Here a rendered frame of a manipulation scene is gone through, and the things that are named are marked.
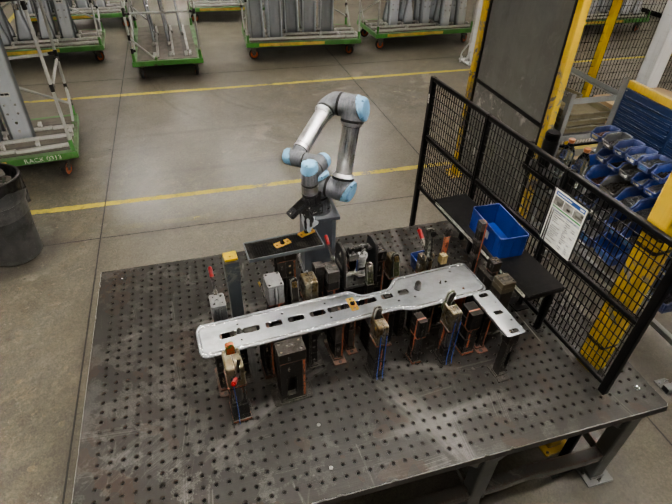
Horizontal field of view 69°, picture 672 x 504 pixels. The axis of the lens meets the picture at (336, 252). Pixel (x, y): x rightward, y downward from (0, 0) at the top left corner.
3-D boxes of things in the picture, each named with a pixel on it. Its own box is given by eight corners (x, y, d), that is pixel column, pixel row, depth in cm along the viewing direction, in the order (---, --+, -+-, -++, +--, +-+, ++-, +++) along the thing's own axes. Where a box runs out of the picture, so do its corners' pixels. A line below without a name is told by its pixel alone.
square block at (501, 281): (487, 336, 256) (503, 285, 234) (478, 326, 262) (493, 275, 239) (500, 333, 258) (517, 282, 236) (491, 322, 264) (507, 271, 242)
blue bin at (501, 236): (495, 259, 254) (501, 239, 245) (467, 225, 276) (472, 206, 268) (523, 255, 257) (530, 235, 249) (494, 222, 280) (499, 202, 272)
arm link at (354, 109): (330, 194, 269) (346, 90, 247) (356, 201, 264) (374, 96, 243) (321, 199, 259) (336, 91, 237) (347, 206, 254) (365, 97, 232)
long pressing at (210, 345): (201, 365, 201) (201, 363, 200) (194, 326, 218) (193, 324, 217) (488, 291, 241) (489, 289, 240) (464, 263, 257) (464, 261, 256)
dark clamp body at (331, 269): (324, 332, 256) (325, 277, 232) (316, 315, 265) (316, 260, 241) (344, 327, 259) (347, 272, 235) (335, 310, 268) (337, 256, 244)
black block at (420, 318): (411, 369, 239) (419, 327, 221) (401, 352, 247) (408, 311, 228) (425, 364, 241) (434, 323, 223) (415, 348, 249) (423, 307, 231)
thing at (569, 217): (568, 264, 234) (590, 209, 215) (537, 237, 250) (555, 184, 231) (571, 263, 235) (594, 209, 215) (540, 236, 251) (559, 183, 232)
